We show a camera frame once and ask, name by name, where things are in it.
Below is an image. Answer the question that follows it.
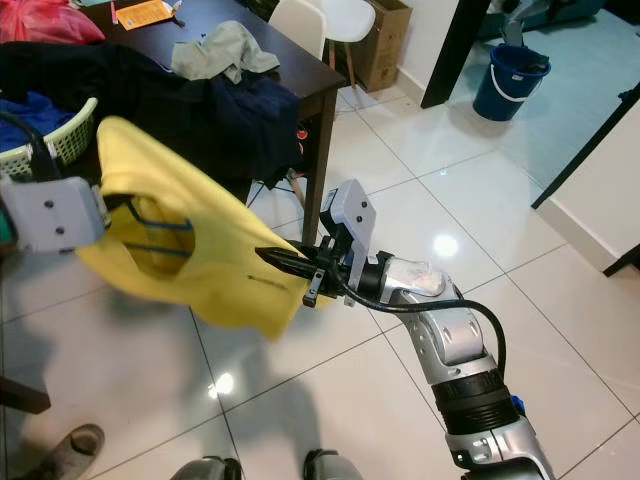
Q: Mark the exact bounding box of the navy blue garment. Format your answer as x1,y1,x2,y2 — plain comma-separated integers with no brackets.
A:
200,70,301,183

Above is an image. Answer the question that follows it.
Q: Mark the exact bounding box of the grey slipper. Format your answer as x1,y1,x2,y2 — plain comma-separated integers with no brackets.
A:
20,424,106,480

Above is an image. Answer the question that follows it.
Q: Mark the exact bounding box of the brown cardboard box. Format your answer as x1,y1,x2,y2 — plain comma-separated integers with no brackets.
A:
360,0,413,93

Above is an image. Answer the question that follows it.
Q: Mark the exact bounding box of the grey robot right leg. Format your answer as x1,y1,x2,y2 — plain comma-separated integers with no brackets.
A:
300,450,366,480

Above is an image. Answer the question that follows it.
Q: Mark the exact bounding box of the blue plastic hanger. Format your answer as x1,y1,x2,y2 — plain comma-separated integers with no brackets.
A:
125,195,196,258

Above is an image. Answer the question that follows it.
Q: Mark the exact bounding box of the white plastic chair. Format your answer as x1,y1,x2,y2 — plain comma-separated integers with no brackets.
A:
268,0,326,61
320,0,376,46

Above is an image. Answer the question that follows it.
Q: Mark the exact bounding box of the yellow shirt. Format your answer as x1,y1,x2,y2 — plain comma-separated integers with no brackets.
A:
75,117,336,341

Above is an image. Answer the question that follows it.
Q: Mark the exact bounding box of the pink plastic bag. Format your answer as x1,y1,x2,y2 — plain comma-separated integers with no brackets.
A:
0,0,106,46

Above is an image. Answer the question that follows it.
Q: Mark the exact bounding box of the grey robot left leg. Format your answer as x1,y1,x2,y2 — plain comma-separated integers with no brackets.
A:
170,455,241,480

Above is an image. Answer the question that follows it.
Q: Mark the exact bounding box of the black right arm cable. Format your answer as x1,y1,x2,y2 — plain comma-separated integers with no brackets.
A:
335,262,509,376

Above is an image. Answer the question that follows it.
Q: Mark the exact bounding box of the orange printed packet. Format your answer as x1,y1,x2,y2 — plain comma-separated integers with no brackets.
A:
115,0,173,29

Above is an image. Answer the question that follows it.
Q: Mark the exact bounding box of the dark brown wooden table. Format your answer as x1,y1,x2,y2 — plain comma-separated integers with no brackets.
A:
0,0,349,246

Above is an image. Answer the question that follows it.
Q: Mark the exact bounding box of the light green plastic basket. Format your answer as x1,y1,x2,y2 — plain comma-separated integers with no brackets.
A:
0,97,99,181

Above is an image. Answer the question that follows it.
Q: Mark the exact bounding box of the blue plastic bucket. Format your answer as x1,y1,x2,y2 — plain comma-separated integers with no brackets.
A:
472,43,553,123

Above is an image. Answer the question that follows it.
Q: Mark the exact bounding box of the grey robot leg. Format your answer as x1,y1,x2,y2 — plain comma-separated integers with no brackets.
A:
170,455,241,480
300,450,366,480

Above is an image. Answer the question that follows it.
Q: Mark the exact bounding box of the plain black garment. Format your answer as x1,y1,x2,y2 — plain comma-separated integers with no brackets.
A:
0,42,211,151

